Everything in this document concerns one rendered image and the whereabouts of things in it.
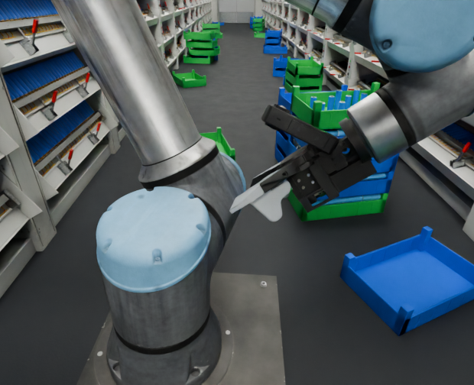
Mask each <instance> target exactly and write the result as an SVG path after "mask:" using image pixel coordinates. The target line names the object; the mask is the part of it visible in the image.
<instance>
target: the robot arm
mask: <svg viewBox="0 0 474 385"><path fill-rule="evenodd" d="M51 1H52V3H53V4H54V7H55V8H56V10H57V12H58V14H59V16H60V17H61V19H62V21H63V23H64V24H65V26H66V28H67V30H68V31H69V33H70V35H71V37H72V38H73V40H74V42H75V44H76V46H77V47H78V49H79V51H80V53H81V54H82V56H83V59H84V60H85V61H86V64H87V65H88V67H89V69H90V70H91V72H92V74H93V76H94V77H95V79H96V81H97V83H98V84H99V87H100V89H101V90H102V92H103V94H104V95H105V97H106V99H107V101H108V102H109V104H110V106H111V107H112V110H113V111H114V113H115V115H116V117H117V119H118V120H119V122H120V124H121V126H122V127H123V129H124V131H125V133H126V134H127V136H128V138H129V140H130V142H131V143H132V145H133V147H134V149H135V150H136V152H137V154H138V156H139V157H140V159H141V162H142V166H141V171H140V173H139V177H138V179H139V181H140V182H141V184H142V186H143V187H144V188H143V189H140V190H137V191H134V192H131V193H129V194H127V195H125V196H123V197H122V198H120V199H118V200H117V201H115V202H114V203H112V204H111V205H110V206H109V207H108V209H107V212H104V213H103V214H102V217H101V218H100V220H99V223H98V225H97V229H96V242H97V249H96V253H97V261H98V264H99V268H100V270H101V272H102V278H103V282H104V285H105V289H106V295H107V299H108V302H109V308H110V312H111V316H112V322H113V326H112V330H111V332H110V335H109V339H108V343H107V361H108V364H109V369H110V373H111V375H112V378H113V380H114V381H115V382H116V384H117V385H201V384H202V383H203V382H204V381H205V380H206V379H207V378H208V377H209V376H210V374H211V373H212V372H213V370H214V369H215V367H216V365H217V363H218V361H219V357H220V354H221V348H222V332H221V327H220V324H219V320H218V319H217V317H216V314H215V313H214V311H213V309H212V308H211V306H210V281H211V277H212V274H213V270H214V268H215V265H216V263H217V261H218V259H219V256H220V254H221V253H222V249H223V248H224V246H225V244H226V241H227V239H228V237H229V234H230V232H231V230H232V228H233V225H234V224H235V221H236V219H237V217H238V215H239V213H240V212H241V210H242V208H243V207H244V206H246V205H248V204H249V203H250V204H251V205H253V206H254V207H255V208H256V209H257V210H258V211H259V212H260V213H261V214H262V215H263V216H264V217H266V218H267V219H268V220H269V221H271V222H276V221H278V220H279V219H280V218H281V216H282V208H281V200H282V199H283V198H287V197H288V196H289V192H290V191H291V187H292V188H293V189H292V191H293V193H294V195H295V196H296V197H297V199H298V201H299V202H301V204H302V206H303V207H304V208H305V210H306V211H307V213H308V212H311V211H312V210H314V209H316V208H318V207H320V206H321V205H323V204H325V203H327V202H329V201H331V200H332V199H335V198H336V197H338V196H339V193H340V192H342V191H343V190H344V189H347V188H349V187H350V186H352V185H354V184H356V183H358V182H360V181H362V180H363V179H365V178H367V177H369V176H371V175H372V174H374V173H377V170H376V169H375V167H374V166H373V164H372V162H371V160H372V157H374V159H375V160H376V161H377V163H382V162H384V161H386V160H387V159H389V158H391V157H393V156H394V155H396V154H399V153H400V152H402V151H403V150H406V149H408V148H409V147H410V146H412V145H414V144H416V143H418V142H419V141H422V140H423V139H425V138H427V137H429V136H431V135H432V134H434V133H436V132H438V131H440V130H442V129H443V128H445V127H447V126H449V125H451V124H452V123H454V122H456V121H458V120H460V119H461V118H464V117H468V116H470V115H472V114H473V113H474V0H284V1H286V2H288V3H290V4H292V5H293V6H295V7H297V8H299V9H301V10H302V11H305V12H306V13H308V14H310V15H312V16H314V17H315V18H318V19H320V20H321V21H323V22H325V23H326V25H327V26H328V27H329V28H330V29H333V30H334V31H336V32H338V33H340V34H341V35H343V36H345V37H347V38H349V39H350V40H353V41H355V42H356V43H358V44H360V45H362V46H363V47H366V48H368V49H369V50H371V51H373V52H375V55H376V56H377V58H378V60H379V62H380V64H381V66H382V68H383V70H384V71H385V73H386V75H387V77H388V79H389V81H390V82H389V83H387V84H386V85H384V86H382V87H381V88H380V89H378V90H376V91H375V92H373V93H372V94H371V95H369V96H367V97H366V98H364V99H363V100H361V101H360V102H358V103H356V104H354V105H353V106H352V107H350V108H348V109H347V112H346V113H347V115H348V116H349V120H348V118H344V119H343V120H342V121H340V122H339V125H340V127H341V128H342V130H343V131H344V133H345V135H346V136H345V137H343V138H339V139H338V138H337V137H336V136H334V135H332V134H330V133H328V132H326V131H324V130H322V129H320V128H318V127H316V126H314V125H312V124H310V123H308V122H306V121H304V120H302V119H300V118H298V117H296V116H294V115H292V114H290V111H289V110H287V109H286V108H285V107H284V106H283V105H277V104H274V105H267V106H266V109H265V111H264V113H263V115H262V117H261V119H262V121H264V122H265V125H267V126H268V127H270V128H271V129H273V130H276V131H281V130H282V131H284V132H285V133H287V134H289V135H291V136H293V137H295V138H297V139H299V140H301V141H303V142H305V143H307V144H308V145H305V146H304V147H302V148H301V149H299V150H296V151H295V152H293V153H292V154H290V155H289V156H287V157H286V158H284V159H283V160H282V161H281V162H280V163H277V164H275V165H274V166H273V167H271V168H269V169H268V170H266V171H265V172H263V173H261V174H259V175H258V176H256V177H255V178H254V179H253V180H252V184H251V186H250V187H251V188H249V189H248V190H246V183H245V177H244V176H243V172H242V170H241V168H240V167H239V165H238V164H237V163H236V162H235V161H234V160H233V159H232V158H231V157H229V156H228V155H226V154H224V153H222V152H219V149H218V147H217V145H216V142H215V141H214V140H211V139H209V138H207V137H203V136H201V135H200V134H199V132H198V130H197V129H196V126H195V124H194V122H193V119H192V118H191V116H190V113H189V112H188V110H187V107H186V105H185V103H184V101H183V99H182V97H181V95H180V92H179V90H178V88H177V86H176V84H175V82H174V79H173V77H172V75H171V74H170V71H169V69H168V68H167V64H166V63H165V61H164V58H163V57H162V55H161V52H160V50H159V48H158V46H157V44H156V42H155V40H154V37H153V35H152V33H151V31H150V29H149V27H148V25H147V22H146V20H145V19H144V16H143V14H142V13H141V10H140V8H139V6H138V3H137V2H136V0H51ZM347 148H349V152H348V153H347V154H343V153H342V152H345V151H347ZM271 189H272V190H271ZM325 195H327V196H328V197H329V198H328V199H326V200H324V201H323V202H321V203H319V204H317V205H315V206H314V207H313V206H312V204H314V203H315V202H317V198H319V197H322V196H325Z"/></svg>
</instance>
